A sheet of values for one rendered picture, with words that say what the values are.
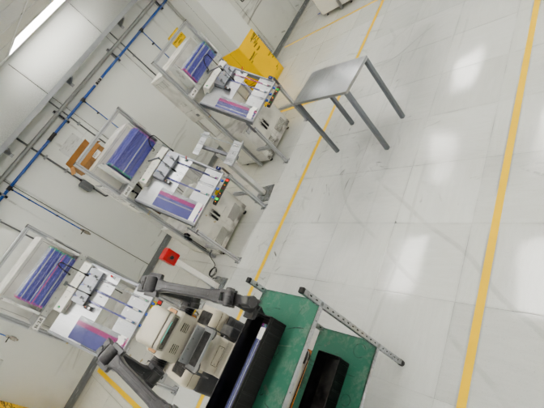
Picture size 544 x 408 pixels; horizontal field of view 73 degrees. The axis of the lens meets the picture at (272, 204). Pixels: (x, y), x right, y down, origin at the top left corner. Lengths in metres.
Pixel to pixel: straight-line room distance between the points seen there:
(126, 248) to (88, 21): 3.18
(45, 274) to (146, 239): 2.18
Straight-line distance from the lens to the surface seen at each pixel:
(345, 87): 3.48
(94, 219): 5.58
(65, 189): 5.51
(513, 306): 2.64
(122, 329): 3.84
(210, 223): 4.40
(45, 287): 3.97
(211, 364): 2.49
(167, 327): 2.17
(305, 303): 2.00
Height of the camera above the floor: 2.38
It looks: 32 degrees down
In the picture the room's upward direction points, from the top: 49 degrees counter-clockwise
